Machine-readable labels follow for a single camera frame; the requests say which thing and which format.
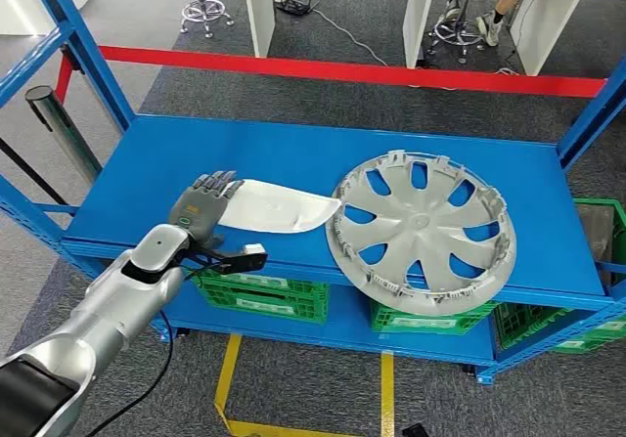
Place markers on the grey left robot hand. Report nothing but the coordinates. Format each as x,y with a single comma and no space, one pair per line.
198,209

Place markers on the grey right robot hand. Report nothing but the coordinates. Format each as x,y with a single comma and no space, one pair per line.
415,431

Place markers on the white curved car panel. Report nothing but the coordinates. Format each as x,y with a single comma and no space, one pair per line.
279,207

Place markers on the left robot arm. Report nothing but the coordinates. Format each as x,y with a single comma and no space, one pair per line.
112,311

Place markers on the blue metal shelf rack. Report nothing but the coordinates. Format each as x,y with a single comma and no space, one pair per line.
273,155

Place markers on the yellow floor tape square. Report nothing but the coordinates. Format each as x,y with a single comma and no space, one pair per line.
387,395

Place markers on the green plastic crate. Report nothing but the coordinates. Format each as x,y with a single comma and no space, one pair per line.
264,298
601,337
415,324

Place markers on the chrome swivel stool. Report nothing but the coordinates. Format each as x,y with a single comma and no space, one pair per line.
200,10
457,32

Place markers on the silver wheel hubcap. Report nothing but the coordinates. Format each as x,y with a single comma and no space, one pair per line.
420,223

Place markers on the white desk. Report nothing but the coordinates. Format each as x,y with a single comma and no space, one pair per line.
543,19
257,6

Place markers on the black stanchion pole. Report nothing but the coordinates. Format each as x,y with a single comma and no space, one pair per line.
29,172

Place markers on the red barrier belt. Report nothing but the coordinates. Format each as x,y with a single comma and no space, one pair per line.
342,71

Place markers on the black router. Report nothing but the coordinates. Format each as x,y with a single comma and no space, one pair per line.
293,6

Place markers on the chrome stanchion post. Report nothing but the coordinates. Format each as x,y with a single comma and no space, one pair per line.
63,130

